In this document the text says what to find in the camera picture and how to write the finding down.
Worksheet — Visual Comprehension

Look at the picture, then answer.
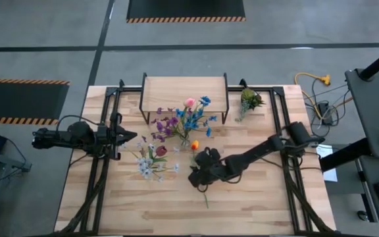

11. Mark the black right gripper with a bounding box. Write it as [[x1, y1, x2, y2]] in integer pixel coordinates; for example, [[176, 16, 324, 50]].
[[188, 147, 243, 194]]

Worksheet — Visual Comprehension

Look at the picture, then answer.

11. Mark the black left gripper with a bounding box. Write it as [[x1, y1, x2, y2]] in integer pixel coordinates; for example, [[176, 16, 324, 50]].
[[92, 112, 138, 161]]

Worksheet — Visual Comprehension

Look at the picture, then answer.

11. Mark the orange yellow artificial tulip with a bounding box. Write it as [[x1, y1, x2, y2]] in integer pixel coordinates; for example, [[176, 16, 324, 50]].
[[189, 140, 210, 210]]

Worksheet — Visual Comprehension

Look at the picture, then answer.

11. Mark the blue artificial flower bunch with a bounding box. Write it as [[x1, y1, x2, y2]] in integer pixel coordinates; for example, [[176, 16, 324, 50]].
[[175, 95, 218, 138]]

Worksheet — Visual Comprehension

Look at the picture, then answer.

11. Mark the pink artificial tulip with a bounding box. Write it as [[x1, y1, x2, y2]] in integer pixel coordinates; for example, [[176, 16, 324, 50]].
[[182, 97, 197, 139]]

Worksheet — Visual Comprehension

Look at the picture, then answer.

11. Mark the wooden shelf with black legs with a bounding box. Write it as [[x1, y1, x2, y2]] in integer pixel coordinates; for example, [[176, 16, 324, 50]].
[[139, 72, 230, 125]]

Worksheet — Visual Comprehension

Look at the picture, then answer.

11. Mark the white artificial flower bunch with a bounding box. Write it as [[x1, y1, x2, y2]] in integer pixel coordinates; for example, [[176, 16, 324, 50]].
[[123, 141, 180, 184]]

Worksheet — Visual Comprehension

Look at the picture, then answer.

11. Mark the dark red artificial tulip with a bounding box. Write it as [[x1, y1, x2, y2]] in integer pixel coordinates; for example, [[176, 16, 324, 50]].
[[148, 145, 169, 164]]

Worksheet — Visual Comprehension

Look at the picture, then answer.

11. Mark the black hazard-striped floor mat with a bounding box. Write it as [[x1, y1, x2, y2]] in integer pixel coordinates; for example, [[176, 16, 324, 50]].
[[126, 0, 247, 24], [0, 78, 70, 126]]

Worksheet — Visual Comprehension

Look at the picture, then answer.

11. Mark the white paper sheet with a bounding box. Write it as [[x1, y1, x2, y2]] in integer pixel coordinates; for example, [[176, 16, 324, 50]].
[[316, 144, 338, 183]]

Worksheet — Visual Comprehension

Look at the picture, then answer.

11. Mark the black power strip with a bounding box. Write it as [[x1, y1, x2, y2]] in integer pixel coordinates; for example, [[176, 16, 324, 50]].
[[317, 101, 334, 126]]

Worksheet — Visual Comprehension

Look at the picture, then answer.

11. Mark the grey desk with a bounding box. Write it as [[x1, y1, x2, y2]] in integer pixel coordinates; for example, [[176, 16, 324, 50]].
[[344, 68, 379, 159]]

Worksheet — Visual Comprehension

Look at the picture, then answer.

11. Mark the yellow extension cable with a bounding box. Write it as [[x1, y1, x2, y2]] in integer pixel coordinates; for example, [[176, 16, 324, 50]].
[[293, 72, 332, 117]]

